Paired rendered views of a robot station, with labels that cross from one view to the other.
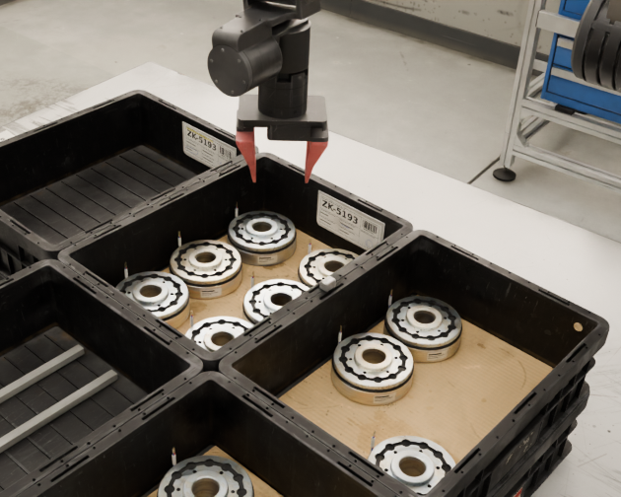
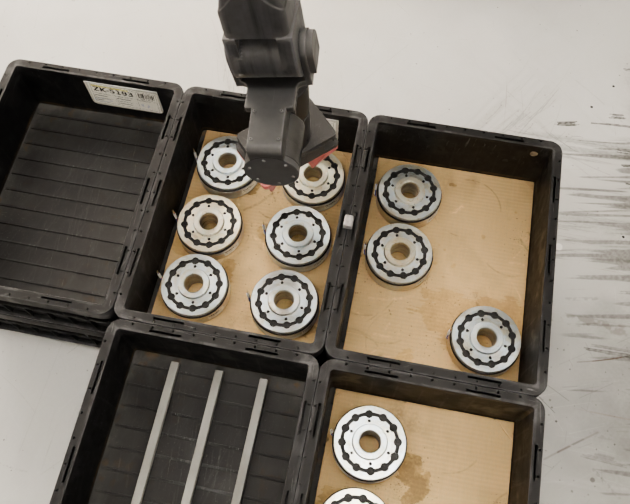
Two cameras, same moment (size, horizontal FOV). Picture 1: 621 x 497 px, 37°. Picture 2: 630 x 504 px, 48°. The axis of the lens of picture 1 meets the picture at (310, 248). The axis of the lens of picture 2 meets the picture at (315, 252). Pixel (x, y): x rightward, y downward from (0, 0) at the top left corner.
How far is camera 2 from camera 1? 0.63 m
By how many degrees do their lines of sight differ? 34
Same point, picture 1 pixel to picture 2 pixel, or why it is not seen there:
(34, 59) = not seen: outside the picture
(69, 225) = (55, 236)
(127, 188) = (70, 165)
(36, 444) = (213, 466)
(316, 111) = (319, 124)
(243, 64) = (292, 166)
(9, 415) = (171, 454)
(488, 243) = (361, 37)
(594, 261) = (446, 16)
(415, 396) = (438, 261)
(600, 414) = not seen: hidden behind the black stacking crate
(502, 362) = (475, 193)
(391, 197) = not seen: hidden behind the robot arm
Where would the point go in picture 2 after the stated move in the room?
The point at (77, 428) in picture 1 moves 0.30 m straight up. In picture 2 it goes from (229, 434) to (193, 386)
